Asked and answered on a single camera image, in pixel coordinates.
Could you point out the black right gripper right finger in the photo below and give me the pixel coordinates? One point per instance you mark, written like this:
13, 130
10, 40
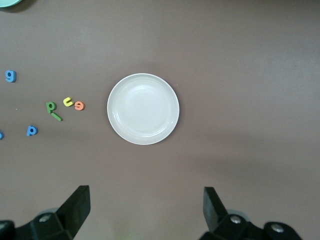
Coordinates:
220, 225

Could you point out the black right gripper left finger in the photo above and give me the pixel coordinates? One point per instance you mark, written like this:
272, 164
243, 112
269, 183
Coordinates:
70, 217

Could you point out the green foam letter l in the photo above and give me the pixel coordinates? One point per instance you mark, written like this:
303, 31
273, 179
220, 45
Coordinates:
57, 117

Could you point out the orange foam letter e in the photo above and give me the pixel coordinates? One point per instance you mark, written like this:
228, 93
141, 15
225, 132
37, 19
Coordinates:
79, 105

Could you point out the green foam letter p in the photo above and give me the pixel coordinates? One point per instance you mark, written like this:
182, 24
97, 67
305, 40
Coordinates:
49, 107

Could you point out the yellow foam letter u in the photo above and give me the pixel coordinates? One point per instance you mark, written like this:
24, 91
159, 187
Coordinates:
66, 102

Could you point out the blue foam letter p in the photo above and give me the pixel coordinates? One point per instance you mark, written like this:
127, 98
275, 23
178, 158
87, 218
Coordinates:
31, 131

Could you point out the blue foam letter m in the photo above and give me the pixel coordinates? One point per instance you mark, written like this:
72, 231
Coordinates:
1, 135

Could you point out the beige round plate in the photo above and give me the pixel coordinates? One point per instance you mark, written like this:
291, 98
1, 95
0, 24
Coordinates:
143, 109

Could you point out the brown table cover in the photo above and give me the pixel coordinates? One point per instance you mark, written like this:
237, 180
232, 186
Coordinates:
225, 75

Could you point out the blue foam letter g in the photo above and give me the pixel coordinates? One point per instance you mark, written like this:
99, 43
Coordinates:
11, 76

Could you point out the pale green round plate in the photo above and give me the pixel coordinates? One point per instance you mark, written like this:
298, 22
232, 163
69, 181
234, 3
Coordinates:
7, 2

